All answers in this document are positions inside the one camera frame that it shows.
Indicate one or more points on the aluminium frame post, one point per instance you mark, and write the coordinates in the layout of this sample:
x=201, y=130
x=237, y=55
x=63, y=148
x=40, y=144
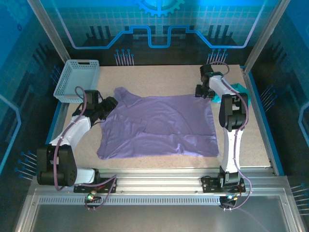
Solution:
x=50, y=31
x=264, y=36

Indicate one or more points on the light blue perforated plastic basket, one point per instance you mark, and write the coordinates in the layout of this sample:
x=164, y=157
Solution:
x=74, y=82

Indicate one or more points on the teal folded cloth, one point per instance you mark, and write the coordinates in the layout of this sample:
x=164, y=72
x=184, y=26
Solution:
x=241, y=88

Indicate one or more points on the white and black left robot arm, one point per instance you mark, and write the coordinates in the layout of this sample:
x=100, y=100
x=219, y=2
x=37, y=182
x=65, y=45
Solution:
x=70, y=135

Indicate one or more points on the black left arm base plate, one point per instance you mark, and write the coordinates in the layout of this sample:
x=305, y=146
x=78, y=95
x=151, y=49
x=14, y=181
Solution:
x=107, y=181

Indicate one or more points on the aluminium mounting rail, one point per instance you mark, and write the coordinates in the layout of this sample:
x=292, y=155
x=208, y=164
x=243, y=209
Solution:
x=157, y=181

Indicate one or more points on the grey metal front panel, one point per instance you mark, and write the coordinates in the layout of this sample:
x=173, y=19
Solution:
x=157, y=220

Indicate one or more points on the small status light board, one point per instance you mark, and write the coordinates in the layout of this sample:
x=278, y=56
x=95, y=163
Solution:
x=229, y=198
x=91, y=197

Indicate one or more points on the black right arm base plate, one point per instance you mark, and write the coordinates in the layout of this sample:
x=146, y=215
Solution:
x=207, y=186

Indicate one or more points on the purple t-shirt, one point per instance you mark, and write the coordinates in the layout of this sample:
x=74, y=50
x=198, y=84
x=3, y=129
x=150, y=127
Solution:
x=157, y=120

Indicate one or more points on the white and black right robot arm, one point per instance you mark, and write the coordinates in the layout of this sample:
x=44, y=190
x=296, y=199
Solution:
x=229, y=149

